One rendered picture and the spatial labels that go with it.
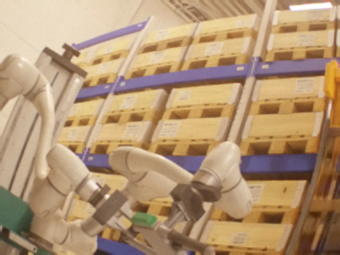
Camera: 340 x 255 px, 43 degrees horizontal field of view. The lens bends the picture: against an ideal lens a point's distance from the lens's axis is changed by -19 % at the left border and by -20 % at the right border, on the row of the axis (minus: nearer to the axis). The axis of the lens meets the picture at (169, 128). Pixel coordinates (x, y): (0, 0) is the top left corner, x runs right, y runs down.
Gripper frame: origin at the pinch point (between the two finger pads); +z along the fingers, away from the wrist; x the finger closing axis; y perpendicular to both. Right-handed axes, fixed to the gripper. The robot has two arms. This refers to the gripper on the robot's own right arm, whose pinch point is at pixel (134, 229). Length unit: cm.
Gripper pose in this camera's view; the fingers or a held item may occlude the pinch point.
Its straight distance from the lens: 162.8
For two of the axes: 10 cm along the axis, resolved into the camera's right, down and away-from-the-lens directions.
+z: 7.4, 6.8, -0.1
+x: -5.6, 6.1, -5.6
